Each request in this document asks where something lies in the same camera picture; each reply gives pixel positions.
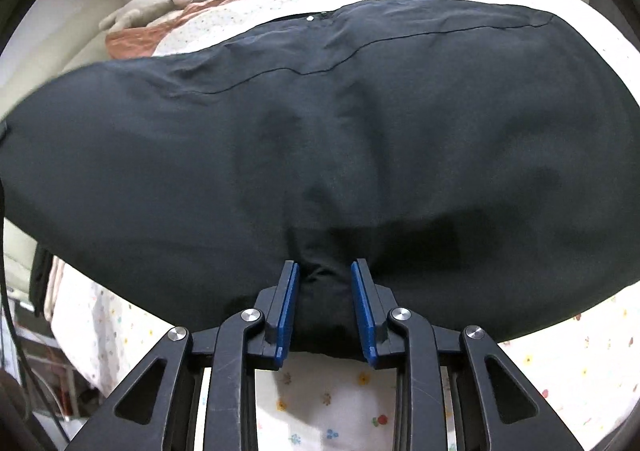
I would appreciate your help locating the black jacket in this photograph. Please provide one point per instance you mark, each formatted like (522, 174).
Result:
(320, 156)

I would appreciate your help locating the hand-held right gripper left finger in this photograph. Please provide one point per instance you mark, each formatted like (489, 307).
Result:
(290, 311)

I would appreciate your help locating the white floral bed sheet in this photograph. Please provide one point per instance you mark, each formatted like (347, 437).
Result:
(325, 406)

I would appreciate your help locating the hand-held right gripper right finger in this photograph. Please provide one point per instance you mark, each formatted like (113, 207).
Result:
(361, 316)

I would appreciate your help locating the grey plush toy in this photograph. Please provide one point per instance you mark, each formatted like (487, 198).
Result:
(160, 1)

